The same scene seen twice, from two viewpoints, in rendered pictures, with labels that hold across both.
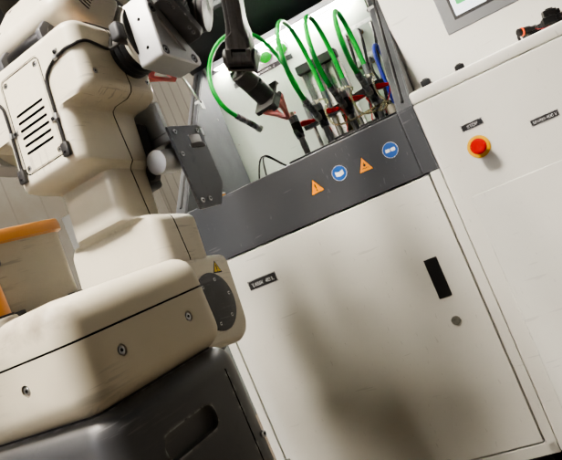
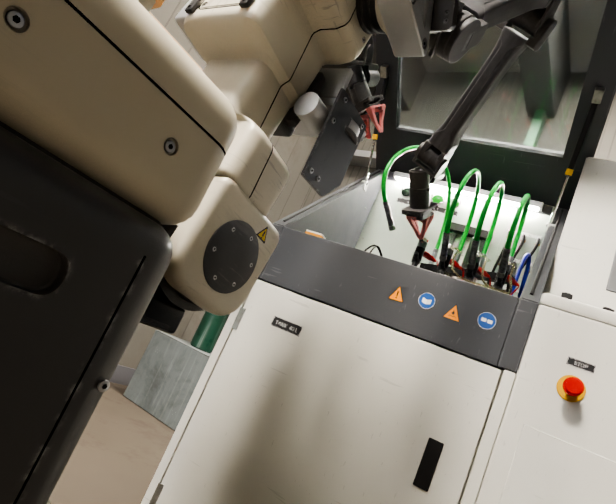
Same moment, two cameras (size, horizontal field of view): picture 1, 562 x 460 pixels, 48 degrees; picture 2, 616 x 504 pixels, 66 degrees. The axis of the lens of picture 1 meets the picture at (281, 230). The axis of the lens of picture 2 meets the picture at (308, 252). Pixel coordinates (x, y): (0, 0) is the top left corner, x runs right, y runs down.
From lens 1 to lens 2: 0.46 m
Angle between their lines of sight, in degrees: 13
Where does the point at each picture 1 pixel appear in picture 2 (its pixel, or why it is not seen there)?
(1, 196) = not seen: hidden behind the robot
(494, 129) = (599, 386)
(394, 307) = (367, 450)
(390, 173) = (469, 339)
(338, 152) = (440, 284)
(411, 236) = (437, 406)
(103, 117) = (302, 23)
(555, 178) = not seen: outside the picture
